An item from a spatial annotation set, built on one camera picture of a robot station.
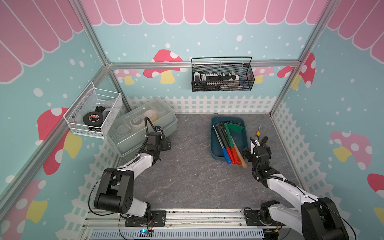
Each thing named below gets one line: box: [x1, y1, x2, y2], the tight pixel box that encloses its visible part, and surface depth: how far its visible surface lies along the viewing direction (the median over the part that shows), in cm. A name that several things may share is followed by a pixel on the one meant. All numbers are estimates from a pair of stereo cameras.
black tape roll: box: [83, 111, 104, 127], surface depth 71 cm
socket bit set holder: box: [193, 71, 240, 88], surface depth 91 cm
